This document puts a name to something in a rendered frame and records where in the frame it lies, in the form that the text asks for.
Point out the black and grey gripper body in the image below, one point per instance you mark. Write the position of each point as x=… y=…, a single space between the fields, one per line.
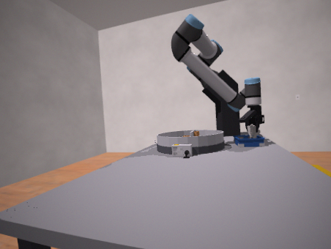
x=257 y=116

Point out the blue crate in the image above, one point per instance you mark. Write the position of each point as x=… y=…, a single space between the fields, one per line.
x=248 y=142

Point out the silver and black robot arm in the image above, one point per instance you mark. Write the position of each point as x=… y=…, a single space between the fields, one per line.
x=191 y=31

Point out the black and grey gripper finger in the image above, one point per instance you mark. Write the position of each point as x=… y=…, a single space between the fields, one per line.
x=256 y=130
x=249 y=129

